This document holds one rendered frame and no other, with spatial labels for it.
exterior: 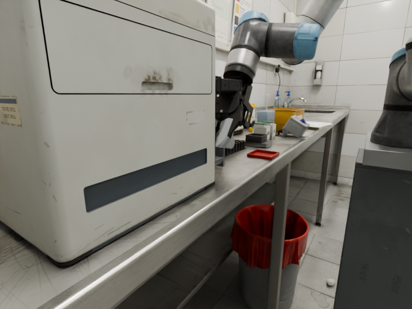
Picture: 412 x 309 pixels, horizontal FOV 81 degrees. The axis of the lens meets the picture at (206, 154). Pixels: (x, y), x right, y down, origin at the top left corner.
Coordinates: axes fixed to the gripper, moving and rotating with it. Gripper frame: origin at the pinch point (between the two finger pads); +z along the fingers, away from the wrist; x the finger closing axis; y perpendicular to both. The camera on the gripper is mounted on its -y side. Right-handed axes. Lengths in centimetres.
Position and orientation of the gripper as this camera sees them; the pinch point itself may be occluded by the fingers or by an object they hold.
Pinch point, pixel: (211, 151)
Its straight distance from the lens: 51.7
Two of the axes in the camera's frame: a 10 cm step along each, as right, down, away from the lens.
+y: 4.8, 3.1, 8.2
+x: -8.3, -1.3, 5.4
